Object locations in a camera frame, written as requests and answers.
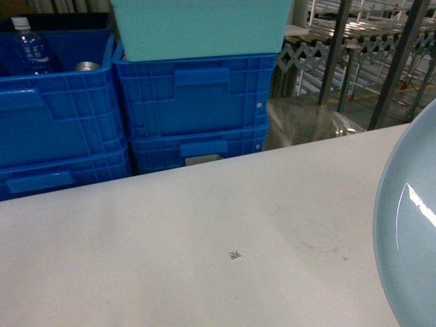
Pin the light blue plate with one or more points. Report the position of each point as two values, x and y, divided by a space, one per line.
404 224

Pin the blue crate lower right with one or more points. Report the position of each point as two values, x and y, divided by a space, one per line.
163 153

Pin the blue crate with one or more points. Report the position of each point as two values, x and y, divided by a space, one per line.
163 153
28 180
65 114
194 96

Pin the blue crate upper right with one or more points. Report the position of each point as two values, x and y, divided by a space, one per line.
194 96

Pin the expandable roller conveyor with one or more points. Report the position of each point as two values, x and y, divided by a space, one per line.
302 62

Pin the teal foam box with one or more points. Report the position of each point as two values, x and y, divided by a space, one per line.
162 30

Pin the blue crate upper middle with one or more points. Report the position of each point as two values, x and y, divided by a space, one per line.
65 114

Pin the silver metal can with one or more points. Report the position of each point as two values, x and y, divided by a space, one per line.
86 66

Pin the dark navy crate behind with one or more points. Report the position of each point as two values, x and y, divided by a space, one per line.
67 21

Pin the blue crate lower middle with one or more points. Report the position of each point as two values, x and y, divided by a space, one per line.
28 180

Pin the clear water bottle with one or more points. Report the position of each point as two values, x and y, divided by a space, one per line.
31 48

